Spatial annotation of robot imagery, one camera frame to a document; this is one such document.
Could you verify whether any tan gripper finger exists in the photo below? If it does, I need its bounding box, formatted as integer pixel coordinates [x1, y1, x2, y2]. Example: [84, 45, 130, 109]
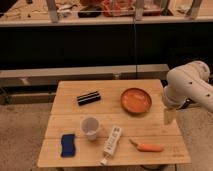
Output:
[164, 109, 176, 125]

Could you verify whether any white squeeze bottle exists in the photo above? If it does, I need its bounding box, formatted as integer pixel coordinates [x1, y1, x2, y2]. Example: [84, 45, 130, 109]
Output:
[100, 126, 122, 166]

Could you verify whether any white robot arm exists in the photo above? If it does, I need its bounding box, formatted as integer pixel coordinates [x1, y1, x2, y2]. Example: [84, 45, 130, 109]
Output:
[162, 61, 213, 125]

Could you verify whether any orange ceramic bowl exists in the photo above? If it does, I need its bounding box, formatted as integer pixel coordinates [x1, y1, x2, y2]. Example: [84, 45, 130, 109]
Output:
[120, 88, 152, 114]

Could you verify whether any orange carrot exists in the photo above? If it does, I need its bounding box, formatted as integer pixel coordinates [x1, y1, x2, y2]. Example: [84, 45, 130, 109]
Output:
[129, 140, 163, 152]

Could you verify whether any wooden table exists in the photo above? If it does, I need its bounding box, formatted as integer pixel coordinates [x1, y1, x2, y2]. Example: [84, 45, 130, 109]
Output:
[38, 79, 191, 168]

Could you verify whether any black striped box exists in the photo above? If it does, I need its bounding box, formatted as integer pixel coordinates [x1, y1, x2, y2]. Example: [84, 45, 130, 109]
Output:
[77, 91, 101, 106]

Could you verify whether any clear plastic cup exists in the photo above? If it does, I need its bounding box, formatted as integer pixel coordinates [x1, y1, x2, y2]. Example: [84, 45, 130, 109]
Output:
[80, 117, 99, 141]

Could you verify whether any blue sponge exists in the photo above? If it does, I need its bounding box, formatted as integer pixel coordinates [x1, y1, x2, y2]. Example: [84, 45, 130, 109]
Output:
[61, 134, 76, 157]

